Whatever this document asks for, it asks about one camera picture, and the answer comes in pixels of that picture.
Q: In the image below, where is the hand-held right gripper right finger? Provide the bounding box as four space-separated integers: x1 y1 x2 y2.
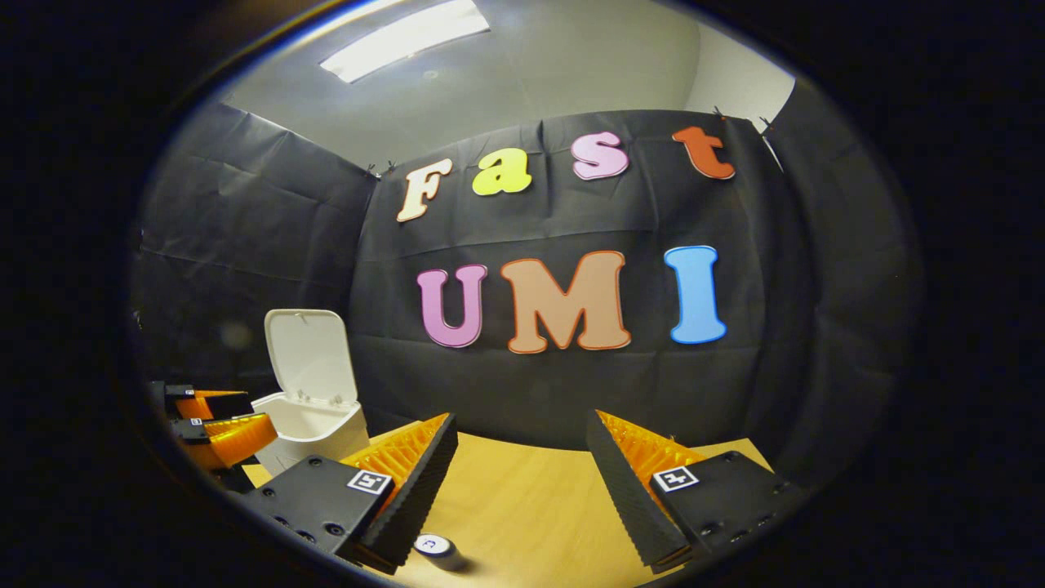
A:
585 408 813 575

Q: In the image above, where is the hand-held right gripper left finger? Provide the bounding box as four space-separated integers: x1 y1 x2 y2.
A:
233 412 459 575

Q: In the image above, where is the blue pop can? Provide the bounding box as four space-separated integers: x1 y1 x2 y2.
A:
412 532 468 572

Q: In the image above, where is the white desktop garbage bin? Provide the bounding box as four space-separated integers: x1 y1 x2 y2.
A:
250 308 371 476

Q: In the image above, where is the wooden desktop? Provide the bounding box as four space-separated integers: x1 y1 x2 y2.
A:
241 431 776 588

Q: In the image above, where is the black backdrop cloth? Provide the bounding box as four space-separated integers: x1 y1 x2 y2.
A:
131 98 927 491

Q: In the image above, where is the rectangular ceiling light panel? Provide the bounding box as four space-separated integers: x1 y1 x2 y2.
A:
318 0 492 85

